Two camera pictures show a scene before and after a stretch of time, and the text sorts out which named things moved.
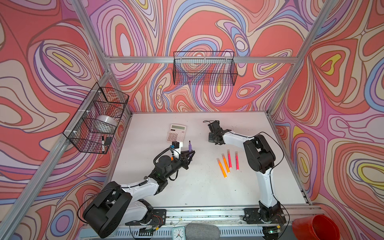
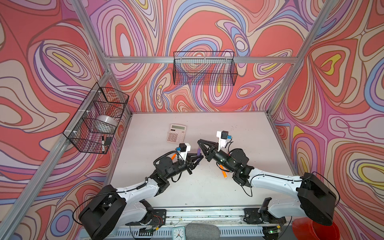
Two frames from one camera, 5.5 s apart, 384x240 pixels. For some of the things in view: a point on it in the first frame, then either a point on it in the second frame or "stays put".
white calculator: [176, 132] stays put
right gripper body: [211, 138] → [221, 158]
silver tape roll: [110, 120] stays put
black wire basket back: [206, 68] stays put
